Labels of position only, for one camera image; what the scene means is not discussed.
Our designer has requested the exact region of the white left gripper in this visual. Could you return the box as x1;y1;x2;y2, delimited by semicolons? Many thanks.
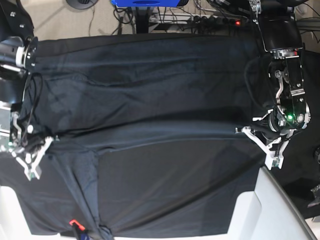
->
235;116;297;170

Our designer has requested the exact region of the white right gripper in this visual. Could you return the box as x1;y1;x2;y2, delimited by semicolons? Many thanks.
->
11;136;56;181

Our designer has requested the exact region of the dark blue-grey T-shirt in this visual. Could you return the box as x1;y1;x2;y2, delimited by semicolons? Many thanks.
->
18;41;262;240

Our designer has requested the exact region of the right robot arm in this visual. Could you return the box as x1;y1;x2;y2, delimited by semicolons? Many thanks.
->
0;0;55;181

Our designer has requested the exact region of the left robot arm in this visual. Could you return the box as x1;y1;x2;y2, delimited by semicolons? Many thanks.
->
240;0;311;170

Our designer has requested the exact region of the white foam block right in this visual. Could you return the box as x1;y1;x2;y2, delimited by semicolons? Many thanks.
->
227;167;317;240

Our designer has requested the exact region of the white foam block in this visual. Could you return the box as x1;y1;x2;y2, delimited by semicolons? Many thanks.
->
0;186;61;240
227;167;317;240

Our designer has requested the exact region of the white foam block left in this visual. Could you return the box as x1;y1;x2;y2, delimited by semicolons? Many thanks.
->
0;186;61;240

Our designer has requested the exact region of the blue clamp at front edge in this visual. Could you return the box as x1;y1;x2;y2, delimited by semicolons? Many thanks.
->
69;219;91;240

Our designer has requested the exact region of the black table cloth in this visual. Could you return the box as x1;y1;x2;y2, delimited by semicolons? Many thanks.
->
0;33;320;237

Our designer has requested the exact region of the white power strip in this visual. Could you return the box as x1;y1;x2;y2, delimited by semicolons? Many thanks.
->
149;12;225;26

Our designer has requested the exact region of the round black floor grommet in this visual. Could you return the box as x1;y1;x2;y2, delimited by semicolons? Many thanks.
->
66;0;98;10

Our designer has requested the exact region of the blue box on stand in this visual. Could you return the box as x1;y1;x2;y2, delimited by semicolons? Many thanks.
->
111;0;188;8

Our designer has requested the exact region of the black table stand column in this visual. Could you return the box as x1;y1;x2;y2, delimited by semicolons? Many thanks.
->
132;6;154;34

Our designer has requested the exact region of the black metal bracket right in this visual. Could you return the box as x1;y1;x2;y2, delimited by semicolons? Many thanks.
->
307;185;320;208

